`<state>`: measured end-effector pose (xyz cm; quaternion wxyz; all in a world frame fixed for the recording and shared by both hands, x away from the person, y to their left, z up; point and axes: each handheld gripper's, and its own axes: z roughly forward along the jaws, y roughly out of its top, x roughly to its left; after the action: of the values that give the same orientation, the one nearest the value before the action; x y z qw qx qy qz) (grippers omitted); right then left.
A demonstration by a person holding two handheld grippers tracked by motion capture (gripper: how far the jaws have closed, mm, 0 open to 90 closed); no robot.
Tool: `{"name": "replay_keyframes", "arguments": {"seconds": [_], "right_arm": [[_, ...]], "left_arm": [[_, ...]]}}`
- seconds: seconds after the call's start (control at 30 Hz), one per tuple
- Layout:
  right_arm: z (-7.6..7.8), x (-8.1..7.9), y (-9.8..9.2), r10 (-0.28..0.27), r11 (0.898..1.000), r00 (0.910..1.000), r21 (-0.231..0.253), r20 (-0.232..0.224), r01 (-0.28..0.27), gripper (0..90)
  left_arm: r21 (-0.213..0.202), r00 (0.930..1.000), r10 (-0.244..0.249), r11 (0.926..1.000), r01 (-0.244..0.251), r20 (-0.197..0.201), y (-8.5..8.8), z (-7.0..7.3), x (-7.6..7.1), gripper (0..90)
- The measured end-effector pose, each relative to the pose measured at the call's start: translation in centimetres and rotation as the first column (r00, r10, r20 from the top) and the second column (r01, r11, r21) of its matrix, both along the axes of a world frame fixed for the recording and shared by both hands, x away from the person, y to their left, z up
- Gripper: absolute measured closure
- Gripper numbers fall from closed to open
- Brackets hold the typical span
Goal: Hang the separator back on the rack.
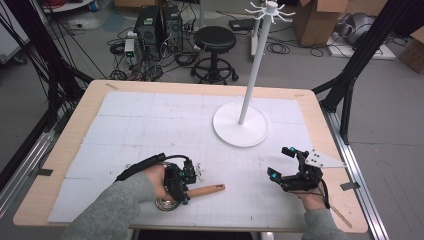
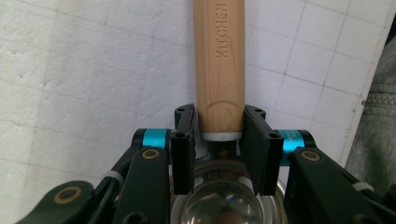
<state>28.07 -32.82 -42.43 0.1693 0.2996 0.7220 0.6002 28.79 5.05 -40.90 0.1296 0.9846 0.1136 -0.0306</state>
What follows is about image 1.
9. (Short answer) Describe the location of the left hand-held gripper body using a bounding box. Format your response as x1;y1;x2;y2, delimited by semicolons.
163;159;205;201

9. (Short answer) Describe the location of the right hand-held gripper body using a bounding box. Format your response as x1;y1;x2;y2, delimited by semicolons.
280;148;347;193

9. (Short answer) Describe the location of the metal ladle with wooden handle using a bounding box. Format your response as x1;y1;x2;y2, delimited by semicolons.
154;183;226;212

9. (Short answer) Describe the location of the person's left hand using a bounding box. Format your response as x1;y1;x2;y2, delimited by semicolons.
143;164;175;202

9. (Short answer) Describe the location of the person's right hand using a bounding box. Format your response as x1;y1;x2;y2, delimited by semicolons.
295;186;330;212

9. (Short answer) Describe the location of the white grid mat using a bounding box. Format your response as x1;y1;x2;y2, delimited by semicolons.
47;90;313;231

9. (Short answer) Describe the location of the tan tape strip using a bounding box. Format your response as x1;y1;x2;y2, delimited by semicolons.
331;206;353;230

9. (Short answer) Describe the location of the white hook rack stand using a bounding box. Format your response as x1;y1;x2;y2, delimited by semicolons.
211;0;297;149

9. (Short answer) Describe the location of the white floor board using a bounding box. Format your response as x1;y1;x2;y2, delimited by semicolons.
325;32;398;61

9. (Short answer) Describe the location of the tall brown cardboard box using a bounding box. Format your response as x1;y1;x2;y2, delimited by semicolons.
292;0;350;48

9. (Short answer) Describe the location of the black round stool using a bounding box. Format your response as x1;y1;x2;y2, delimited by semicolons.
190;25;240;85

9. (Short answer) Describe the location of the flat black box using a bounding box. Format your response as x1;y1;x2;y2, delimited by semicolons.
228;18;257;33

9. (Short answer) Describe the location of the small white box green light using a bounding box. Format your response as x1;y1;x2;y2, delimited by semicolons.
123;37;137;65

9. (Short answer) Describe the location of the grey rounded device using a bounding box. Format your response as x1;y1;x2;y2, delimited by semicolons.
339;12;377;46

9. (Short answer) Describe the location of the large black computer tower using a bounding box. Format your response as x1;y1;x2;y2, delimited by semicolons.
133;5;165;60

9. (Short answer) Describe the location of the slim black computer tower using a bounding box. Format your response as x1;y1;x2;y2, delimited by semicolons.
162;4;185;53

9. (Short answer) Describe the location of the low brown cardboard box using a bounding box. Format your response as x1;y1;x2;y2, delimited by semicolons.
397;26;424;75

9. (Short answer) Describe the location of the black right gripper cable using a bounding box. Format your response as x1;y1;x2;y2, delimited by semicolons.
317;180;333;210

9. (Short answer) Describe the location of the aluminium rail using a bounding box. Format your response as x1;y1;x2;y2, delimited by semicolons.
0;129;57;218
322;109;390;240

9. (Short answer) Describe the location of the coiled black cable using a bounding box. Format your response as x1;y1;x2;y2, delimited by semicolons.
266;42;292;56

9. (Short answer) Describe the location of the black metal frame post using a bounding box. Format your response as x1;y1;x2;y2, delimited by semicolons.
312;0;424;145
0;0;95;191

